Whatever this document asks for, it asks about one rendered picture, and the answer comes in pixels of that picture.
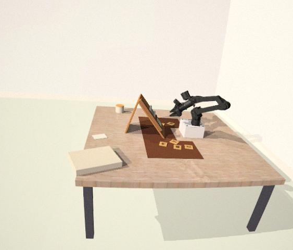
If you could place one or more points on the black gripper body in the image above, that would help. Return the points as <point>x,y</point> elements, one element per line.
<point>181,108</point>

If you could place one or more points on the small white jar with orange lid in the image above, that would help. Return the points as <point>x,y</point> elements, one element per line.
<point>119,108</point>

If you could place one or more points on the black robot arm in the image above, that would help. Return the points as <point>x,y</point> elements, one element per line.
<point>196,111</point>

